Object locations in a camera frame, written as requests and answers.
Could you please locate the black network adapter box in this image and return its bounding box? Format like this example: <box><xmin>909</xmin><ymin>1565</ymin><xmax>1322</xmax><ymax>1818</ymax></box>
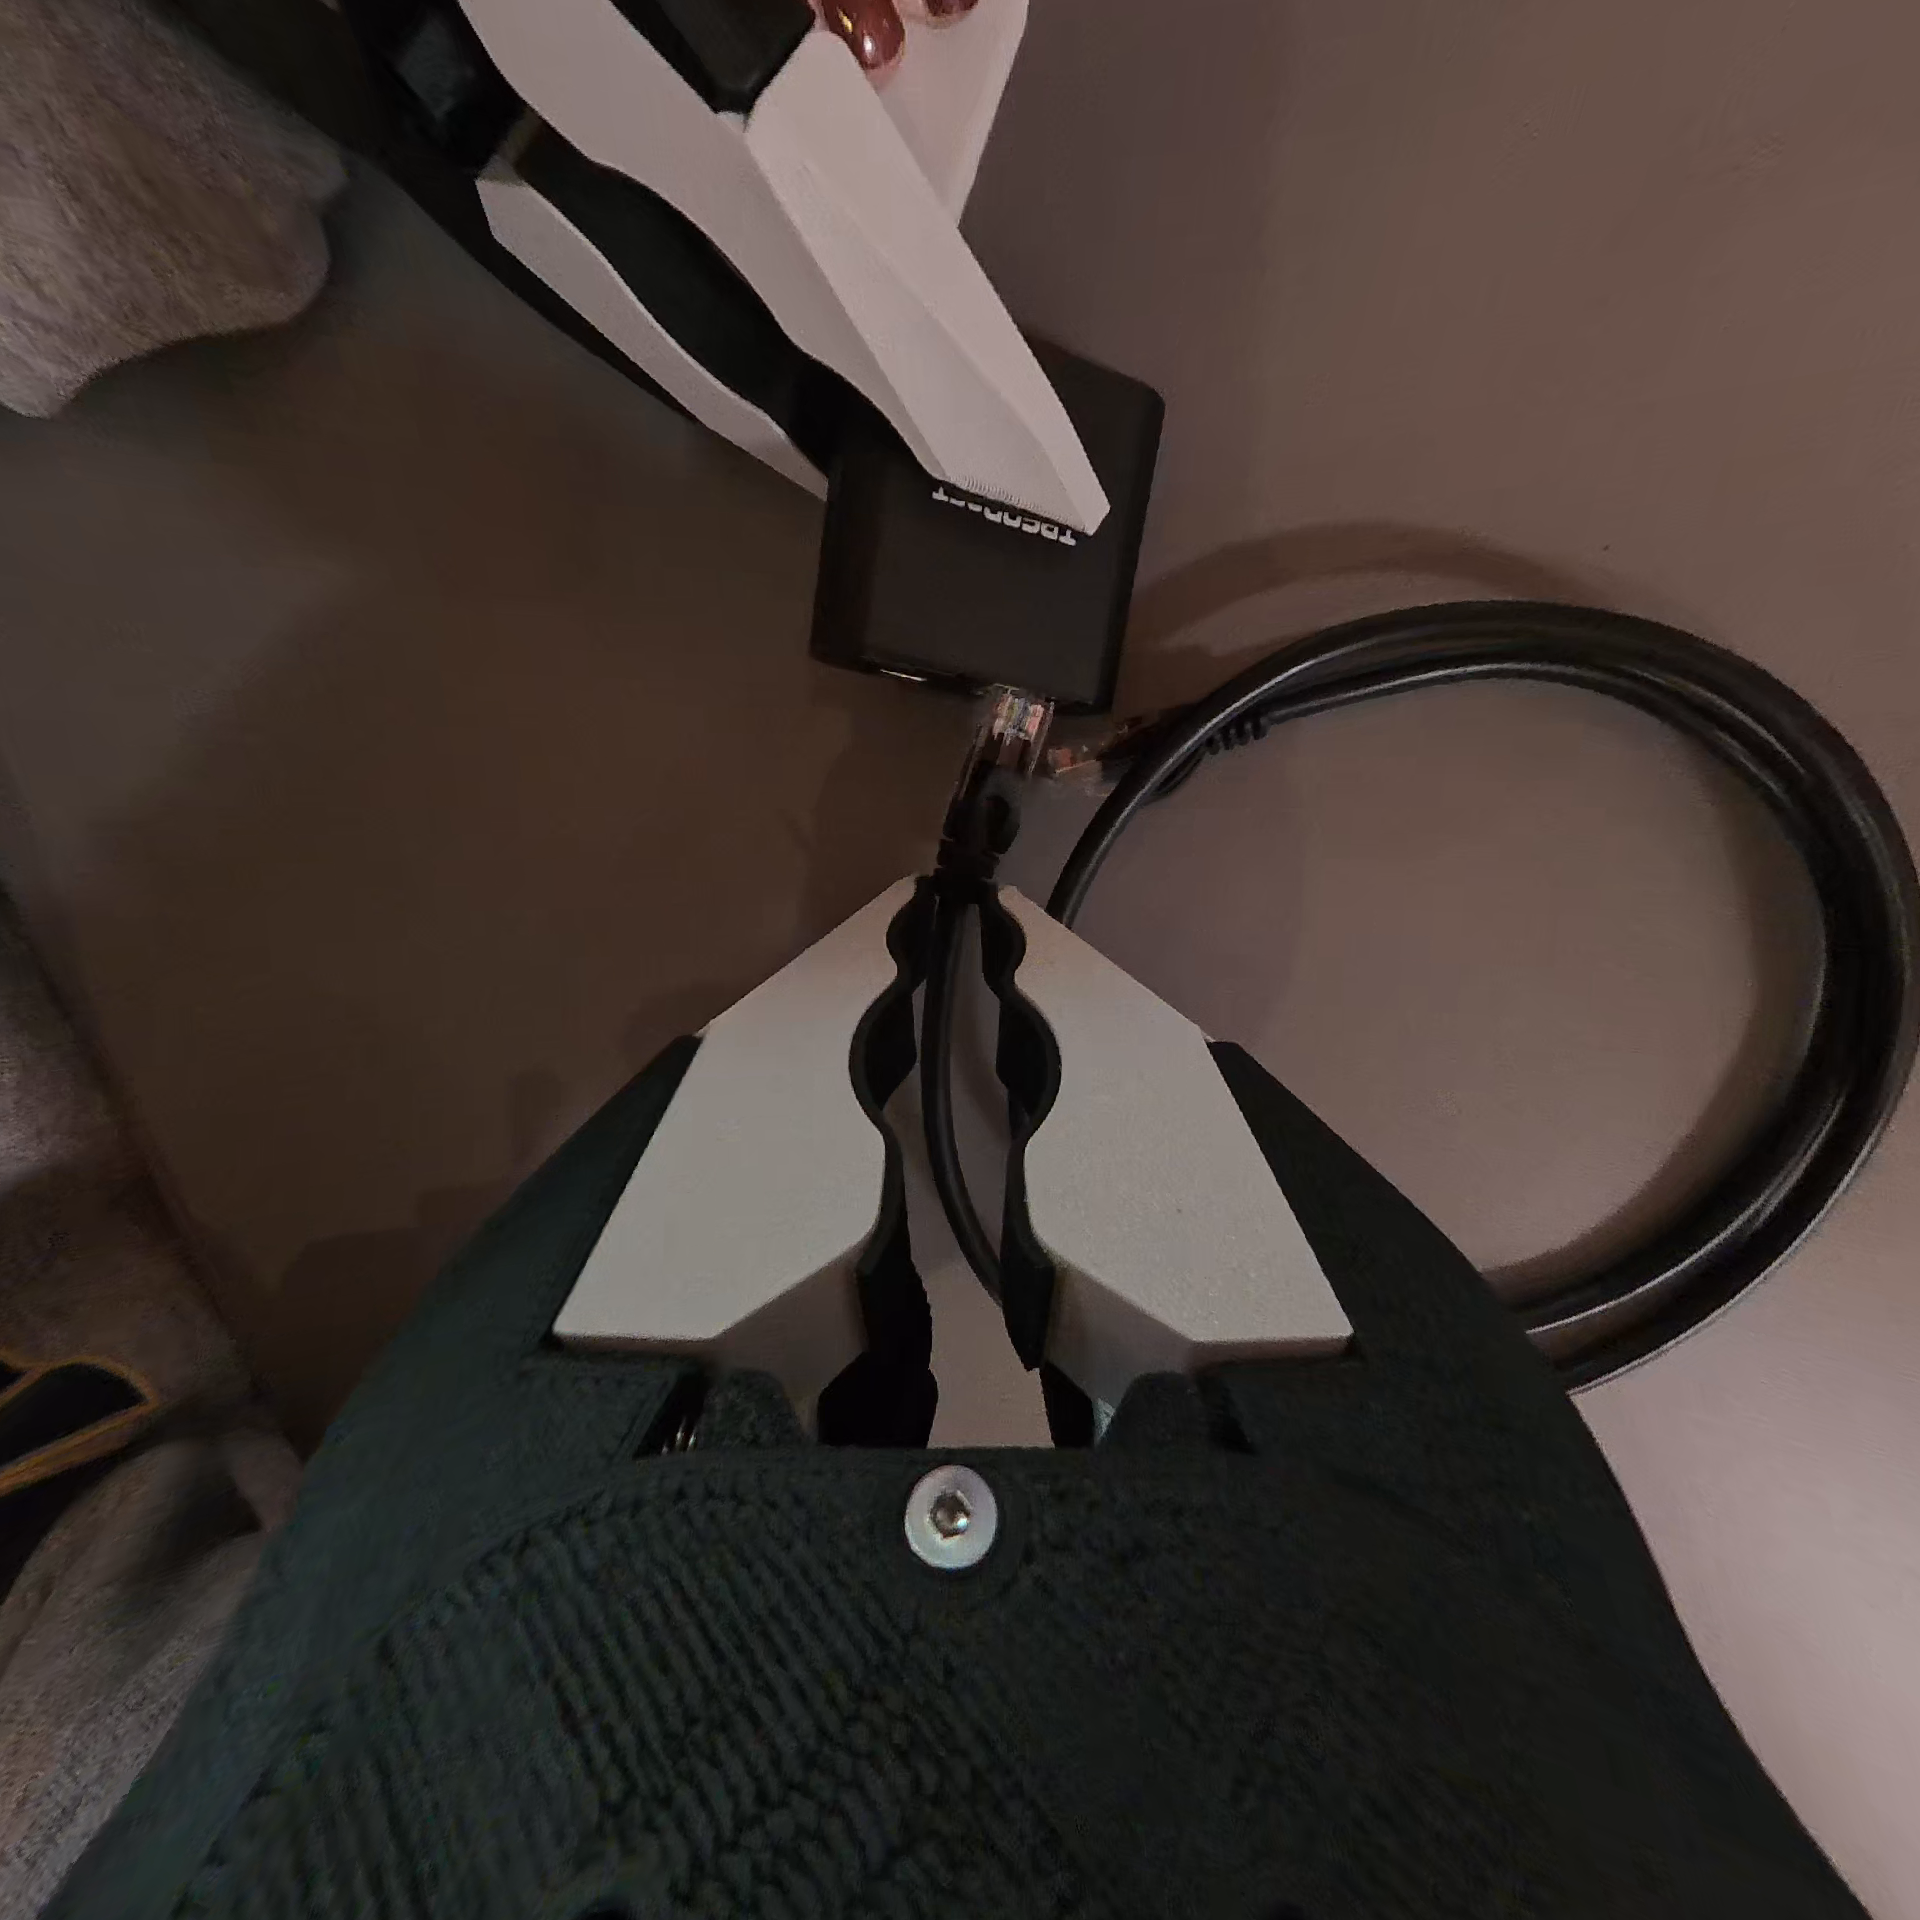
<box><xmin>810</xmin><ymin>342</ymin><xmax>1168</xmax><ymax>713</ymax></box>

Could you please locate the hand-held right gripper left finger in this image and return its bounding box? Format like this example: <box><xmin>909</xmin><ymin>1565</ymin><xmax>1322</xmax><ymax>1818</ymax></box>
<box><xmin>551</xmin><ymin>882</ymin><xmax>938</xmax><ymax>1448</ymax></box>

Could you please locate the person's grey garment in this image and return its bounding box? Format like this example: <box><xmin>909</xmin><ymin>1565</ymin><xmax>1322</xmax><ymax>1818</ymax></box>
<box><xmin>0</xmin><ymin>884</ymin><xmax>309</xmax><ymax>1666</ymax></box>

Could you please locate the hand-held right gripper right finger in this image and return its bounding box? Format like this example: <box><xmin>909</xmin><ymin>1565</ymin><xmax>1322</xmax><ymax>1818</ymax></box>
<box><xmin>982</xmin><ymin>884</ymin><xmax>1359</xmax><ymax>1448</ymax></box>

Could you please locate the black ethernet cable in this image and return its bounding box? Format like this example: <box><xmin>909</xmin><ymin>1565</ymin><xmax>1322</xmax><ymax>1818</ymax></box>
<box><xmin>918</xmin><ymin>599</ymin><xmax>1920</xmax><ymax>1390</ymax></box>

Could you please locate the grey fleece cloth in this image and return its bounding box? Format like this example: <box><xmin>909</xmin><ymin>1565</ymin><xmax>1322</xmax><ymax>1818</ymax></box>
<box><xmin>0</xmin><ymin>0</ymin><xmax>339</xmax><ymax>422</ymax></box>

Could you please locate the person's left hand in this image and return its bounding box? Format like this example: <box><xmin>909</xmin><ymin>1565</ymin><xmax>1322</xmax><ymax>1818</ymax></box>
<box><xmin>815</xmin><ymin>0</ymin><xmax>984</xmax><ymax>73</ymax></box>

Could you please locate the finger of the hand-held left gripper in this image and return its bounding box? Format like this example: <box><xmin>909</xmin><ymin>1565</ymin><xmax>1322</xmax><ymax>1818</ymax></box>
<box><xmin>451</xmin><ymin>0</ymin><xmax>1116</xmax><ymax>533</ymax></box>
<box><xmin>472</xmin><ymin>161</ymin><xmax>840</xmax><ymax>500</ymax></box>

